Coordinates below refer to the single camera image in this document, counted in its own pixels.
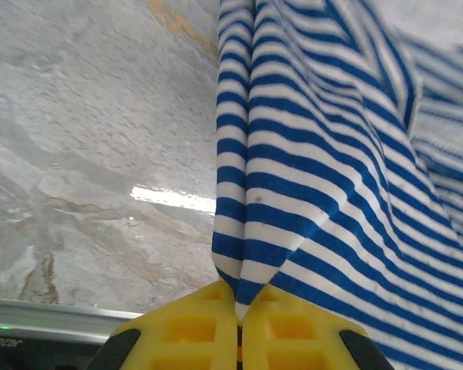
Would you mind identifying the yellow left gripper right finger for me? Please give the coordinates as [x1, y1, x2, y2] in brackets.
[238, 284, 385, 370]

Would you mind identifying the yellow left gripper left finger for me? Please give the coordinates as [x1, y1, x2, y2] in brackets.
[94, 280, 240, 370]

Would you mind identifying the blue white striped tank top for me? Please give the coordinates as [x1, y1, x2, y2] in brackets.
[211, 0, 463, 370]

